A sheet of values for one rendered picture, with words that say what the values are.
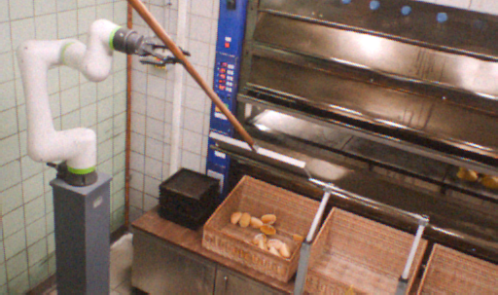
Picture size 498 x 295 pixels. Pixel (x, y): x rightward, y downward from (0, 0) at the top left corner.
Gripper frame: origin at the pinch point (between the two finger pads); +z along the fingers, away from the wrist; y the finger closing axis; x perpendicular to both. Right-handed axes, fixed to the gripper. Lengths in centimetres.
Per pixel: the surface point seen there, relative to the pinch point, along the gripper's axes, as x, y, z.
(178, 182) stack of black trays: -147, 26, -56
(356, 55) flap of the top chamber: -104, -66, 30
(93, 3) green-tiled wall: -79, -46, -121
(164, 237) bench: -142, 59, -47
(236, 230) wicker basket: -165, 38, -15
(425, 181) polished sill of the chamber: -143, -22, 81
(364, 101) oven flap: -120, -48, 40
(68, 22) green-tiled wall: -69, -27, -121
